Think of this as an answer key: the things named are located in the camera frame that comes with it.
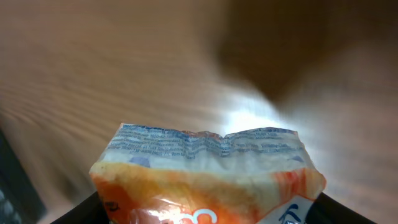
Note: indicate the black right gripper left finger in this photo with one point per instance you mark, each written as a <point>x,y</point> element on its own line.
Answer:
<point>90,211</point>

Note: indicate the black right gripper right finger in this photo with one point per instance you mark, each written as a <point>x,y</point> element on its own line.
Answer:
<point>326,210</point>

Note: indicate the orange snack packet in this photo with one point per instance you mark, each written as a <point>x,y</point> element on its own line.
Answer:
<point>157,175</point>

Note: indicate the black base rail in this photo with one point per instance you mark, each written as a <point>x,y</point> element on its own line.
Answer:
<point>20,202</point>

